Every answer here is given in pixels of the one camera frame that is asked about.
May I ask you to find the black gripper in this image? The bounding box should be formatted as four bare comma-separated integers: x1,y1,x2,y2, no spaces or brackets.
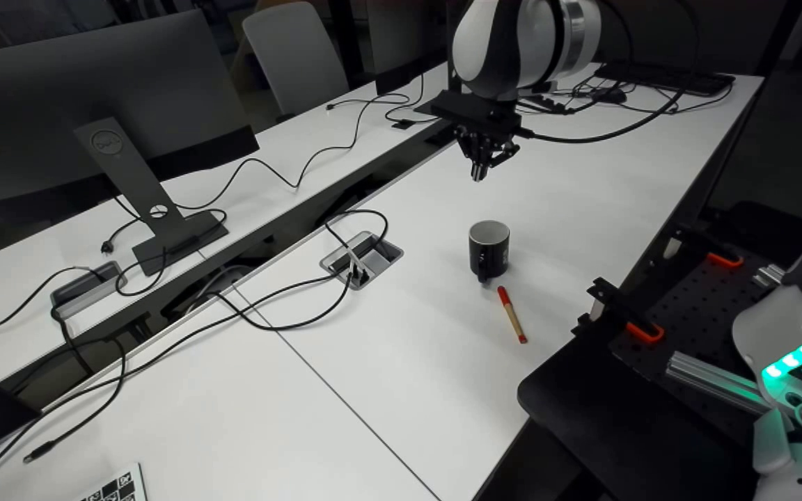
453,126,524,185

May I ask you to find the dark patterned mug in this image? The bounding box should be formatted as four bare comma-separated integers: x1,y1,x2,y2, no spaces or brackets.
464,218,515,285

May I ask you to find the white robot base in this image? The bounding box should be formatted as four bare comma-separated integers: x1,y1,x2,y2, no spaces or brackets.
726,207,802,501

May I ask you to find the dark monitor with pole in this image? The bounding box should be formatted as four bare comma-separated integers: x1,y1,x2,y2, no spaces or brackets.
363,0,464,122

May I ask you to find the red and tan marker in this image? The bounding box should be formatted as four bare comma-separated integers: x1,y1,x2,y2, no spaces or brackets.
492,281,531,349

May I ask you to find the black flat desk device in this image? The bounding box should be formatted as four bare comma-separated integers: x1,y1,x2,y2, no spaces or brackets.
594,62,739,100

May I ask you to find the grey office chair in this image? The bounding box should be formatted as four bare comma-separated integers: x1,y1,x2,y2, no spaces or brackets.
239,0,354,121

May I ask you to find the orange and black clamp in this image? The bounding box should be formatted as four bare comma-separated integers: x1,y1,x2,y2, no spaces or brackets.
669,227,748,275
572,272,669,349

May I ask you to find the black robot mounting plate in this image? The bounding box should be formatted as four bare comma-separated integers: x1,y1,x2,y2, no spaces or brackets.
515,199,802,501

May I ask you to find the grey monitor with stand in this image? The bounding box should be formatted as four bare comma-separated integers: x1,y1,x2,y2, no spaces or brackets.
0,5,263,279

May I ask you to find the black rectangular desk hub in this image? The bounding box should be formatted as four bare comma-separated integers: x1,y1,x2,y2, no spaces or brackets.
47,260,125,310

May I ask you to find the checkerboard calibration board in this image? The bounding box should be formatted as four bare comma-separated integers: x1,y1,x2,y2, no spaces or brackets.
73,459,150,501

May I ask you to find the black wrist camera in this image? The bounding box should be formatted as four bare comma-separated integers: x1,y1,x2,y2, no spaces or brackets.
428,86,526,140

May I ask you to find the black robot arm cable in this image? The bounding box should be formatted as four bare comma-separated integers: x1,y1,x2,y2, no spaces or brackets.
515,0,703,147

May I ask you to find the black cable with grey plug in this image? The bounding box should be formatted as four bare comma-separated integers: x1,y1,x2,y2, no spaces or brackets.
324,204,395,254

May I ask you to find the grey desk cable port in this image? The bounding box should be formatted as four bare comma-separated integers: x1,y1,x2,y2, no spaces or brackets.
317,231,406,293

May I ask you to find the grey desk cable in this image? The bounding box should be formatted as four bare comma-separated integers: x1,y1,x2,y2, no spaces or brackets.
153,90,428,215

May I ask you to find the black looping port cable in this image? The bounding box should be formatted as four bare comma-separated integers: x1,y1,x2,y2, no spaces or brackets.
208,272,359,338

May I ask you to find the grey aluminium rail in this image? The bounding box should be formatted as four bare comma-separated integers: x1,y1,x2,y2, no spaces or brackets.
664,349,768,416

